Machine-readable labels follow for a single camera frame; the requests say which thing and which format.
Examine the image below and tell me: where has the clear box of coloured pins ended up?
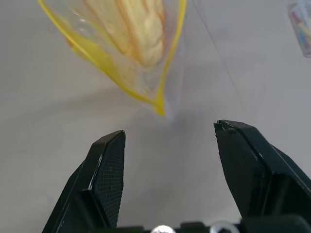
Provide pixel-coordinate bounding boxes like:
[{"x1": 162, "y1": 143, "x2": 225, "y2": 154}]
[{"x1": 287, "y1": 0, "x2": 311, "y2": 59}]

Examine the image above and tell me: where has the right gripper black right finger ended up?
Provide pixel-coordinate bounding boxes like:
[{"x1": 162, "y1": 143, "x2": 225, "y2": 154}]
[{"x1": 213, "y1": 119, "x2": 311, "y2": 220}]

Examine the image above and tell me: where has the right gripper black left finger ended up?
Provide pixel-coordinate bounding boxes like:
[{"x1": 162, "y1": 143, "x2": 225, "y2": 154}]
[{"x1": 41, "y1": 130, "x2": 126, "y2": 233}]

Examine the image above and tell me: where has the clear zip bag yellow seal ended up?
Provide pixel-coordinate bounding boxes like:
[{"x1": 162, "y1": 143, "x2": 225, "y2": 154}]
[{"x1": 37, "y1": 0, "x2": 188, "y2": 117}]

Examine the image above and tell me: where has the yellow pineapple bun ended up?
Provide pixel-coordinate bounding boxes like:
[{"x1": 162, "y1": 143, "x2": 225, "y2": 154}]
[{"x1": 82, "y1": 0, "x2": 167, "y2": 67}]

